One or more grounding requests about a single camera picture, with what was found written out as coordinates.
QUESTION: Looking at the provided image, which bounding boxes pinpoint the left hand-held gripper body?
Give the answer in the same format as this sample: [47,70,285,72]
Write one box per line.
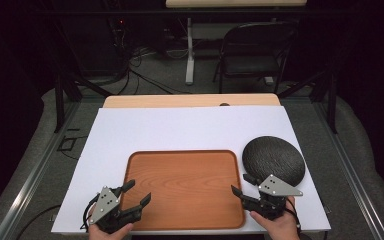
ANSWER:
[89,185,142,235]

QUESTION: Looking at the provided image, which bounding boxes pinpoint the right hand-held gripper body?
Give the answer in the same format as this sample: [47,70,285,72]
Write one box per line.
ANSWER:
[244,174,304,222]

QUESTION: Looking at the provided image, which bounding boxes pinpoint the person's left hand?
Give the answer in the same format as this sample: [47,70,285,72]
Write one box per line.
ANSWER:
[87,203,135,240]

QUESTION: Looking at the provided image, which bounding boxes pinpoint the person's right hand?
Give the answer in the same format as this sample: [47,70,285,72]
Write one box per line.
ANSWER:
[249,196,301,240]

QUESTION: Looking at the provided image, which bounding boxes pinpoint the dark round textured plate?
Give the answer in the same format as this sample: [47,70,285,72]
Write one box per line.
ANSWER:
[241,135,307,188]

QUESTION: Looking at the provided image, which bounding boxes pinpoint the brown wooden tray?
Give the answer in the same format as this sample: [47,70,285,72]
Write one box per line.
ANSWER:
[120,149,247,231]

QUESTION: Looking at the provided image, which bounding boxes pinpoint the white table cover sheet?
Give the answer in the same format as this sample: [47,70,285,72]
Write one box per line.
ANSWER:
[51,105,332,235]

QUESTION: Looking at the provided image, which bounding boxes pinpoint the black tape square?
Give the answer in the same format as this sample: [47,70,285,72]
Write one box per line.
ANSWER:
[57,127,89,154]

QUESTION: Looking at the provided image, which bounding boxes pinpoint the light wooden table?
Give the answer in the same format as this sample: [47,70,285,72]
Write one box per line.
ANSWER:
[102,93,282,109]

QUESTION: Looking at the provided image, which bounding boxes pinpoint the black metal stand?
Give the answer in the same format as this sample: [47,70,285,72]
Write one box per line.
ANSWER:
[53,74,114,134]
[278,68,338,135]

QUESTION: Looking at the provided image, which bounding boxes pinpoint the black folding chair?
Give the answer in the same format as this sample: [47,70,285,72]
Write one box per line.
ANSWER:
[212,21,299,95]

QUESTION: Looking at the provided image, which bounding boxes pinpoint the white desk leg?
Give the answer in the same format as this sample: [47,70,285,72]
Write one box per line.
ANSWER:
[184,17,195,86]

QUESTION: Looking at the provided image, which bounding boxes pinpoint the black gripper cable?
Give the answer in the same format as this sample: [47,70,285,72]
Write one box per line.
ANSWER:
[285,195,303,236]
[79,193,100,232]

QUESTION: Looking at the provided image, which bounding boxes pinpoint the black floor cable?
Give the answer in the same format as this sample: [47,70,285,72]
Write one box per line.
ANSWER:
[15,204,62,240]

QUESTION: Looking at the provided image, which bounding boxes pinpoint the grey metal floor rail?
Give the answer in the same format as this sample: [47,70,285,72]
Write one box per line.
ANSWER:
[0,100,82,240]
[313,101,384,240]

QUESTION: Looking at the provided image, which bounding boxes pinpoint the bundle of floor cables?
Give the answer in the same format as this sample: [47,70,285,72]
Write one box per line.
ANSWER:
[111,19,192,96]

